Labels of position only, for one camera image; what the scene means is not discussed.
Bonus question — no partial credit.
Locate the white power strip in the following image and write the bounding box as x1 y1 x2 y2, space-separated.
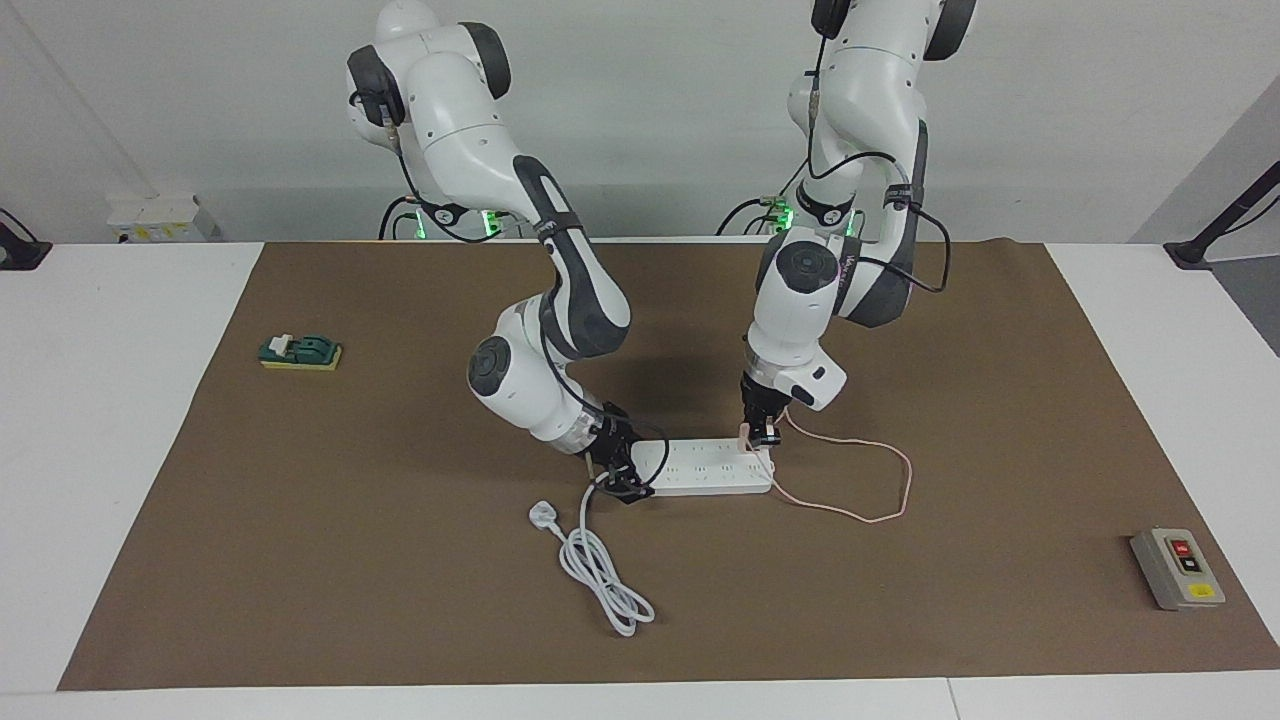
632 437 776 498

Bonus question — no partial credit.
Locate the pink charging cable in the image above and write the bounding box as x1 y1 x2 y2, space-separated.
755 405 914 524

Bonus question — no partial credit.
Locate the black base cable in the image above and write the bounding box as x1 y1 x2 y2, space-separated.
378 195 421 241
715 193 791 238

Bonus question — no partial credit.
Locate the white power cord with plug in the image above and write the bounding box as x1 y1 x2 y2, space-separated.
528 470 657 638

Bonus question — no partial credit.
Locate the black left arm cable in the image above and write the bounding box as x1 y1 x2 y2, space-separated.
800 40 951 296

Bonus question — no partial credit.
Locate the green knife switch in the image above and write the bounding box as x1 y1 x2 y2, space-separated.
258 333 343 373

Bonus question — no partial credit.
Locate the grey on-off switch box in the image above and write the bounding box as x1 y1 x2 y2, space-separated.
1130 527 1227 612

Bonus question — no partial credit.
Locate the white wall socket box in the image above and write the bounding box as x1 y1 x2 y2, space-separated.
107 193 223 244

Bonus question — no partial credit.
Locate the black slanted stand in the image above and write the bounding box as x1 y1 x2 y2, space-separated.
1163 160 1280 271

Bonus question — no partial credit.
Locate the brown table mat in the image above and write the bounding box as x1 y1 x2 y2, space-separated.
57 238 1280 693

